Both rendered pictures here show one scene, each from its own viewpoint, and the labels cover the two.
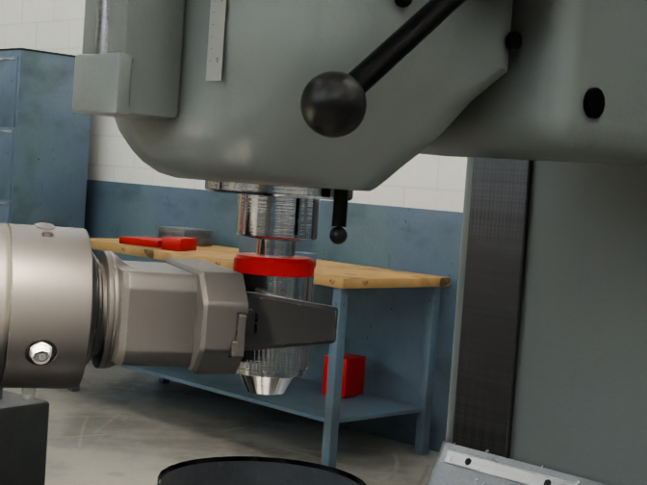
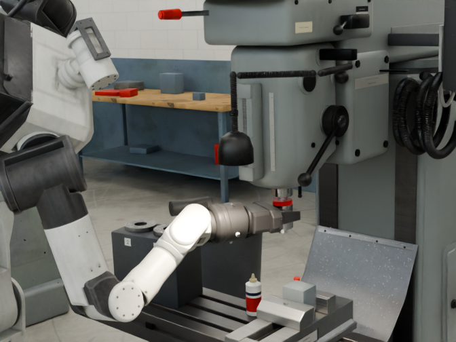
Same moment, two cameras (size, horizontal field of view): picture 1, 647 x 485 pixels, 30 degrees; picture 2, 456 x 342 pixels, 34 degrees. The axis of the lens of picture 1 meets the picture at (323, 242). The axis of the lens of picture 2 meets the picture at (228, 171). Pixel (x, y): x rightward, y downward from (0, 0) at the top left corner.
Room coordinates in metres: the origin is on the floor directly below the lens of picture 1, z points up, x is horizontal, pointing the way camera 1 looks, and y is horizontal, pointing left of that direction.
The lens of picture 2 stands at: (-0.96, 0.25, 1.71)
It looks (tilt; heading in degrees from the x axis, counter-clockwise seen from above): 12 degrees down; 357
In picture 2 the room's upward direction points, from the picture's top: 2 degrees counter-clockwise
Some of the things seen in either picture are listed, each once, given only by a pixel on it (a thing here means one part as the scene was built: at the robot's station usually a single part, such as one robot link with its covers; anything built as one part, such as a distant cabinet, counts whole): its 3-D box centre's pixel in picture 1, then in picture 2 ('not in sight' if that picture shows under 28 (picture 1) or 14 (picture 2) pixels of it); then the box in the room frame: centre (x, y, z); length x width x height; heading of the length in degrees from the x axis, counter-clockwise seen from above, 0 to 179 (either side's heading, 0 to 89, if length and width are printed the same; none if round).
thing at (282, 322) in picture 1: (285, 323); (288, 217); (0.67, 0.02, 1.23); 0.06 x 0.02 x 0.03; 110
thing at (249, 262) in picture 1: (273, 264); (282, 201); (0.70, 0.03, 1.26); 0.05 x 0.05 x 0.01
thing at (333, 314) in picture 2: not in sight; (292, 322); (0.64, 0.02, 0.98); 0.35 x 0.15 x 0.11; 135
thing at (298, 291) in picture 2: not in sight; (299, 297); (0.67, 0.00, 1.04); 0.06 x 0.05 x 0.06; 45
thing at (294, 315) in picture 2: not in sight; (285, 312); (0.63, 0.04, 1.02); 0.12 x 0.06 x 0.04; 45
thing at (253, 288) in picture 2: not in sight; (253, 293); (0.84, 0.09, 0.98); 0.04 x 0.04 x 0.11
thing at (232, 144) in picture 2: not in sight; (235, 146); (0.48, 0.15, 1.44); 0.07 x 0.07 x 0.06
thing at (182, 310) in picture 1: (113, 314); (247, 220); (0.67, 0.11, 1.23); 0.13 x 0.12 x 0.10; 20
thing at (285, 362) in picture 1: (270, 321); (282, 215); (0.70, 0.03, 1.23); 0.05 x 0.05 x 0.06
